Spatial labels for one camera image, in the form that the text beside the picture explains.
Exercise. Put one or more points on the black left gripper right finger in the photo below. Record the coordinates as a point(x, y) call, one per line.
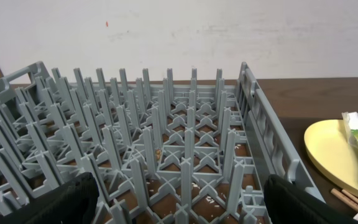
point(287, 204)

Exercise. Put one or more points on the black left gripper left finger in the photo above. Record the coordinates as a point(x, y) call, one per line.
point(73, 202)

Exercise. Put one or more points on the yellow plastic plate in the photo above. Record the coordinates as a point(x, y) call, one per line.
point(327, 147)

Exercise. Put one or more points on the grey plastic dishwasher rack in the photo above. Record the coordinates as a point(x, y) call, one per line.
point(162, 153)

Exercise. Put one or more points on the upper wooden chopstick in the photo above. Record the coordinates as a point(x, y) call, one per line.
point(352, 197)

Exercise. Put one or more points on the brown plastic serving tray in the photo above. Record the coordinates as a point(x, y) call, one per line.
point(295, 128)

